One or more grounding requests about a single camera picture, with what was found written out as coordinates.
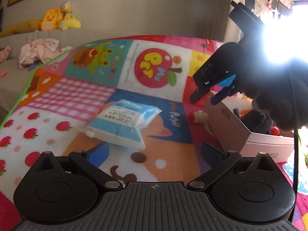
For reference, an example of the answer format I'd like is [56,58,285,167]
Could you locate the black cable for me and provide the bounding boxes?
[287,63,304,198]

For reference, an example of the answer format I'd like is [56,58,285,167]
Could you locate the small cream red toy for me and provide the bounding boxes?
[188,110,209,124]

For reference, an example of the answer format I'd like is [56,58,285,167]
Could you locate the pink white clothes pile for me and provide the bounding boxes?
[19,38,73,69]

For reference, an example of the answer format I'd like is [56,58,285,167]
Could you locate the person's right hand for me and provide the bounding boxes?
[243,60,308,131]

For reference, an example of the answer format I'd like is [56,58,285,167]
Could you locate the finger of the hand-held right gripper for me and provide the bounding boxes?
[189,73,229,104]
[212,74,243,105]

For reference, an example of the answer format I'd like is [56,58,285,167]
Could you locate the mustard yellow pillow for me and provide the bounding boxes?
[0,19,43,38]

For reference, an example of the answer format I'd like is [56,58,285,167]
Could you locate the pink cardboard box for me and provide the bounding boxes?
[207,90,295,163]

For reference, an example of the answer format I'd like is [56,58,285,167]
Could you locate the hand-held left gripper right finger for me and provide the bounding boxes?
[187,142,281,189]

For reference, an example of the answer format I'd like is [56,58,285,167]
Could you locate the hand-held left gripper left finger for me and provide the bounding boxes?
[36,141,123,190]

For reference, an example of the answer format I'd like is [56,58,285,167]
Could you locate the black plush toy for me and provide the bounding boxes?
[237,108,275,135]

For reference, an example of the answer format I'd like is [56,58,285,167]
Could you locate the blue white tissue pack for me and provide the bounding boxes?
[86,99,162,149]

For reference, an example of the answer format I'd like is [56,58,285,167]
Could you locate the yellow duck plush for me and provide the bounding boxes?
[40,8,63,31]

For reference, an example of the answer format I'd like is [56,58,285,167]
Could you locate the pink cloth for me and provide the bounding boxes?
[0,46,11,63]

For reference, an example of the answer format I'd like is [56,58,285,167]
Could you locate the colourful printed mat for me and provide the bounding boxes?
[0,35,308,231]

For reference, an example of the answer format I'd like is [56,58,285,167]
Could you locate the yellow plush toy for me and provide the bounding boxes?
[59,1,81,31]

